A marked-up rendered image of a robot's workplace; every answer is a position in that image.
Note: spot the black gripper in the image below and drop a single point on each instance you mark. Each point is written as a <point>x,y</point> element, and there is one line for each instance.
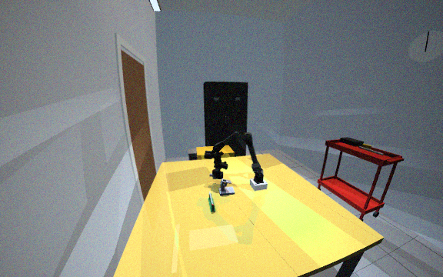
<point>217,169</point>

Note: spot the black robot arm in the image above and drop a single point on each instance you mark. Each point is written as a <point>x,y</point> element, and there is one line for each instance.
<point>247,136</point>

